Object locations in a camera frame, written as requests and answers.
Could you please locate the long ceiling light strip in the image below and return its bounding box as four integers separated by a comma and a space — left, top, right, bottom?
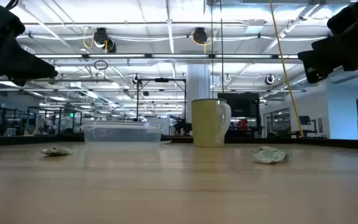
34, 53, 300, 60

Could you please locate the large black monitor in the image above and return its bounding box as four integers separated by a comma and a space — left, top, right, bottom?
218, 92, 260, 119

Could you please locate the clear plastic container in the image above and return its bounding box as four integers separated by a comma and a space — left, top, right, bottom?
81, 121, 162, 147

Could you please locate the white building column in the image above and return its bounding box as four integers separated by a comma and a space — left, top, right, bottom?
185, 63, 211, 124

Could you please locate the pale yellow mug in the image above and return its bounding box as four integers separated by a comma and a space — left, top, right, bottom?
191, 98, 232, 148

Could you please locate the yellow hanging cord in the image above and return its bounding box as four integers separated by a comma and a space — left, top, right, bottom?
268, 0, 305, 138

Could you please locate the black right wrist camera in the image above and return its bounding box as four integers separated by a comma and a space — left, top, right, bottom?
326, 0, 358, 35

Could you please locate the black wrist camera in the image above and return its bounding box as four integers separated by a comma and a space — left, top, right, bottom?
326, 0, 358, 35
0, 4, 27, 39

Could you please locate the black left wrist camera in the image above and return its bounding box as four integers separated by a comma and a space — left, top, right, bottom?
0, 4, 27, 39

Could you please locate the black ceiling cable reel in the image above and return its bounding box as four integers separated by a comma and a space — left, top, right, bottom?
93, 27, 117, 54
191, 27, 209, 46

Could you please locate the black hanging coiled cable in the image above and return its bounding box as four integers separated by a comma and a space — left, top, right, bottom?
219, 0, 225, 94

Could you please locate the thin black hanging cable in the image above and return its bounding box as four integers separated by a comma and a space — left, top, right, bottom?
209, 0, 214, 100

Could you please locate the black metal stand frame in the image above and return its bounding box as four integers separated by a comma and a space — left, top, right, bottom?
136, 77, 187, 123

